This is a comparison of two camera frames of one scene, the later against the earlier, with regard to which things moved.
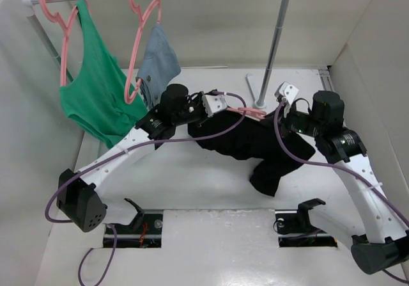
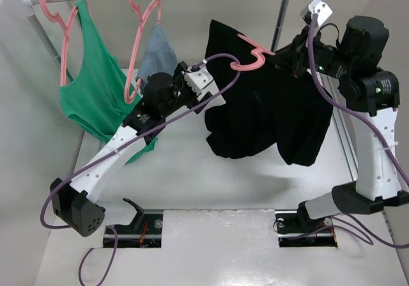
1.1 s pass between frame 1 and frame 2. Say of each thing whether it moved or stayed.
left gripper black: moved
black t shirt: moved
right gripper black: moved
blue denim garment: stayed
